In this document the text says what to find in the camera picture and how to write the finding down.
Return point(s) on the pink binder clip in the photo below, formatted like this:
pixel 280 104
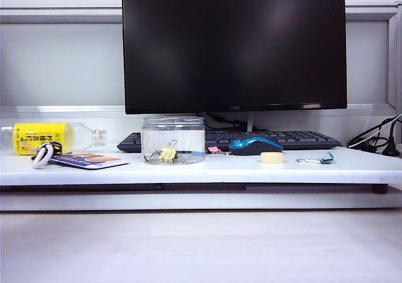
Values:
pixel 212 150

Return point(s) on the blue binder clip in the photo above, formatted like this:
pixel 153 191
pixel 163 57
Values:
pixel 198 153

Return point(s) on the clear plastic jar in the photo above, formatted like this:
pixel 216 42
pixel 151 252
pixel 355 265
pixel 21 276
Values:
pixel 172 132

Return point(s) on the blue and black mouse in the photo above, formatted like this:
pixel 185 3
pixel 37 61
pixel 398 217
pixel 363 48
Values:
pixel 257 147

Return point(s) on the cream masking tape roll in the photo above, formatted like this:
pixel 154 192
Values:
pixel 272 158

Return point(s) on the white desk riser board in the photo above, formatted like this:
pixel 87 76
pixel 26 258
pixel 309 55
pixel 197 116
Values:
pixel 282 171

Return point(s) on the black computer monitor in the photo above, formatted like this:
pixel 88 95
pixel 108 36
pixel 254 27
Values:
pixel 232 44

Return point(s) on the black computer keyboard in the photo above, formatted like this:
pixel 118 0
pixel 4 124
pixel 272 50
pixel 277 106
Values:
pixel 307 138

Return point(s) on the purple orange card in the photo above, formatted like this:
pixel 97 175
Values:
pixel 94 162

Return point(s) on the teal binder clip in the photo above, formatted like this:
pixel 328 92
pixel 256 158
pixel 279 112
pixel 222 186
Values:
pixel 328 160

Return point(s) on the yellow label plastic bottle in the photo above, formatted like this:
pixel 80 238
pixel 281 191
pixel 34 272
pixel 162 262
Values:
pixel 41 132

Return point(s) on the black power plug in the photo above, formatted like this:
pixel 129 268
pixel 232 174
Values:
pixel 391 149

